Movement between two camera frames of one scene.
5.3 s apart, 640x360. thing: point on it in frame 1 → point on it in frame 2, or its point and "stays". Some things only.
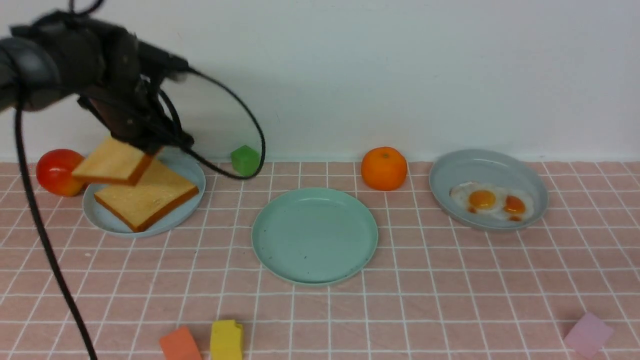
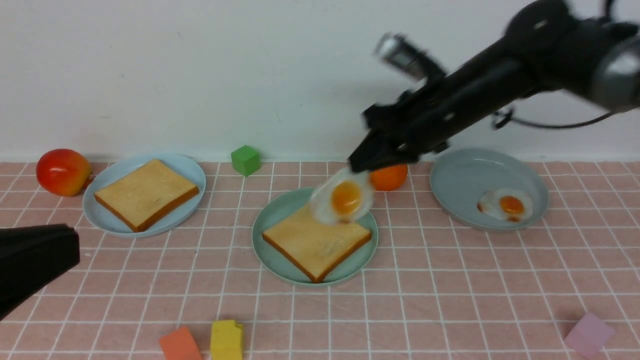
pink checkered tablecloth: (316, 263) stays
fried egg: (477, 198) → (342, 197)
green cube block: (245, 161) stays
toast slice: (159, 188) stays
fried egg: (515, 205) stays
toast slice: (117, 160) → (313, 247)
